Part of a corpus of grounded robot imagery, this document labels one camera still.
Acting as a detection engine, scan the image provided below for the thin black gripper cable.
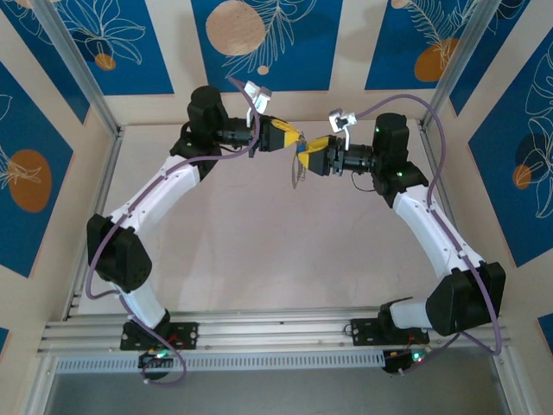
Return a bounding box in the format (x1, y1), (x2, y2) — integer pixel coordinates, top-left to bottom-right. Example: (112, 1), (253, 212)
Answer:
(350, 171), (377, 193)

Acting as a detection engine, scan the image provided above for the silver carabiner keyring with chain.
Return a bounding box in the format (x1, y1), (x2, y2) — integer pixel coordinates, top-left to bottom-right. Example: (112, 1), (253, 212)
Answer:
(289, 129), (309, 191)

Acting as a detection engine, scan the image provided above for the aluminium frame post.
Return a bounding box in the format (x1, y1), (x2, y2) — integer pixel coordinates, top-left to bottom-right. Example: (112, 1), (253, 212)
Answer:
(23, 352), (60, 415)
(30, 0), (124, 137)
(490, 345), (531, 415)
(417, 0), (505, 131)

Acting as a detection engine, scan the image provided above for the controller circuit board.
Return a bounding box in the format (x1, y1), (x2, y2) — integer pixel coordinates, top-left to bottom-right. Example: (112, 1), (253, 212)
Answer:
(382, 348), (433, 375)
(137, 350), (176, 368)

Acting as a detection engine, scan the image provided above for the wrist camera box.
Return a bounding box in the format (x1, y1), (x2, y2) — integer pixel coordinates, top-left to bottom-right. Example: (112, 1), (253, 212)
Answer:
(243, 81), (274, 129)
(327, 109), (360, 150)

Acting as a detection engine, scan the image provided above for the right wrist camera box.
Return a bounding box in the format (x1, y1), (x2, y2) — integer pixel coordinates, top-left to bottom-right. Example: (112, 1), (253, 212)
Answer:
(327, 109), (360, 150)

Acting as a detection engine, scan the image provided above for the grey slotted cable duct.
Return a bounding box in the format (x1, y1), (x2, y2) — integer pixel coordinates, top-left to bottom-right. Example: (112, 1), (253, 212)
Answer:
(54, 352), (388, 374)

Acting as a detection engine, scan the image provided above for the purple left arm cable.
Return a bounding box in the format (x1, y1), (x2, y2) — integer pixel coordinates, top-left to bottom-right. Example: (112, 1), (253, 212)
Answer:
(85, 77), (263, 387)

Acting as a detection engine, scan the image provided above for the aluminium mounting rail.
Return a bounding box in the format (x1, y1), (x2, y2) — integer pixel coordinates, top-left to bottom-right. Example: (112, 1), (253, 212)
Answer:
(36, 307), (513, 358)

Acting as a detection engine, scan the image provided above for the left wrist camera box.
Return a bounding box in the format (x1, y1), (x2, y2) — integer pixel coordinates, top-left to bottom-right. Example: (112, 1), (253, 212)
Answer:
(243, 81), (274, 129)

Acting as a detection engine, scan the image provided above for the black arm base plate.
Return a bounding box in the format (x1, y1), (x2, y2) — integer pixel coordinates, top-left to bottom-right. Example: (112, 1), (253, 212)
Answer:
(350, 318), (431, 347)
(119, 322), (200, 351)

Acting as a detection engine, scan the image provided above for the aluminium table edge rail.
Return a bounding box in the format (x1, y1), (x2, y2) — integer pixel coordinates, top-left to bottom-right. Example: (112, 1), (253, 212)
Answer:
(63, 125), (125, 322)
(417, 123), (484, 312)

